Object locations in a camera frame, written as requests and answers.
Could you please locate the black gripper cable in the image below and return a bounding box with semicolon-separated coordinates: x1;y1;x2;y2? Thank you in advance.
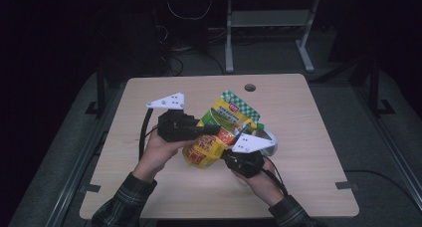
138;108;158;161
260;155;289;197

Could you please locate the black floor cable bundle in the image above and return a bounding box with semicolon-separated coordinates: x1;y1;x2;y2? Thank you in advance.
155;24;227;77

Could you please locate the hanging white cable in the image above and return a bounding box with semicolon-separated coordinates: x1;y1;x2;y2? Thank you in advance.
166;0;213;21

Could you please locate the yellow green spouted refill pouch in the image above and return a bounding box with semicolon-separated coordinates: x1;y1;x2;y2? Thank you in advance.
182;90;266;170

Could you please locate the black metal stand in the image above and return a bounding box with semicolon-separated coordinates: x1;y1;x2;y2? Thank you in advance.
367;59;396;116
84;64;107;116

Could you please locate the person's left hand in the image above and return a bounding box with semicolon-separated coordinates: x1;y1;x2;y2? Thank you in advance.
132;126;195;183

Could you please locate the white metal desk frame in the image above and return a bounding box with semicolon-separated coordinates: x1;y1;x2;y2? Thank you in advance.
224;0;321;74

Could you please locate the long black floor cable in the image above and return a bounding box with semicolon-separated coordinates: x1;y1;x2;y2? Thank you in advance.
344;168;417;206

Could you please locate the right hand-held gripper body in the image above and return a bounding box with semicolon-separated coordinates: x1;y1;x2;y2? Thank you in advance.
221;132;277;179

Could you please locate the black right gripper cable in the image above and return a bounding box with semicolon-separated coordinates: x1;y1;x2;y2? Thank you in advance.
260;155;289;197

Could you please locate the person's right hand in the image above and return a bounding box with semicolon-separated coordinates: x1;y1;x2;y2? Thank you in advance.
232;156;286;207

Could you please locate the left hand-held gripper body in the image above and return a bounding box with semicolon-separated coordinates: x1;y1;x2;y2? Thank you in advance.
145;92;200;142

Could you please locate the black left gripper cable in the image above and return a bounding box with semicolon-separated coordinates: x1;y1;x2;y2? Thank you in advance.
138;108;158;161

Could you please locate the white cup with handle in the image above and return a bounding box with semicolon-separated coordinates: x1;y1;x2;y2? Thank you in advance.
256;126;279;157

